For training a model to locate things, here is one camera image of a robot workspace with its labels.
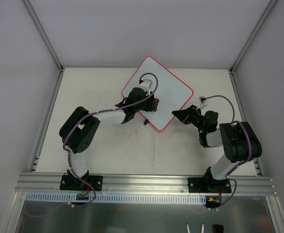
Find pink framed whiteboard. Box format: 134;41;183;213
122;56;194;131

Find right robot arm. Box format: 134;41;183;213
172;105;262;193

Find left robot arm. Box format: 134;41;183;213
59;87;159;191

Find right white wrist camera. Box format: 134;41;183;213
197;96;208;110

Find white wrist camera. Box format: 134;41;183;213
197;96;208;110
139;79;152;96

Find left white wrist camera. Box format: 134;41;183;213
139;79;152;96

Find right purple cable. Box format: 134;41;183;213
204;95;254;212

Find purple cable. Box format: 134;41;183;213
63;72;160;208
204;95;254;212

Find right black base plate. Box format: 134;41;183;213
188;177;232;194

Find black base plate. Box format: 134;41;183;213
60;172;103;191
188;177;232;194

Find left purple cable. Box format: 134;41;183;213
63;72;160;208

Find slotted white cable duct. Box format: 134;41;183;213
25;192;206;205

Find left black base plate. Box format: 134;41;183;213
60;172;103;191

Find right aluminium frame post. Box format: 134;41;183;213
229;0;278;74

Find aluminium frame post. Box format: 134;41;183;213
21;0;63;72
229;0;278;74

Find left aluminium frame post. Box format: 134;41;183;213
21;0;63;72

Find aluminium mounting rail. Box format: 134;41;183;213
15;172;278;196

